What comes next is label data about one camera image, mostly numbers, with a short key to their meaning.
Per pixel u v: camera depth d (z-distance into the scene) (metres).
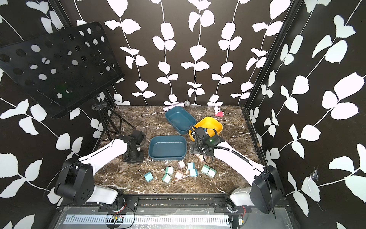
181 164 0.87
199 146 0.60
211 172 0.84
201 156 0.90
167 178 0.81
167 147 0.96
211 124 1.08
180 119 1.12
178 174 0.84
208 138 0.59
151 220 0.70
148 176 0.82
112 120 0.91
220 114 1.15
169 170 0.84
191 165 0.86
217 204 0.74
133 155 0.73
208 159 0.92
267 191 0.40
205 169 0.85
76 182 0.42
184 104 1.18
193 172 0.84
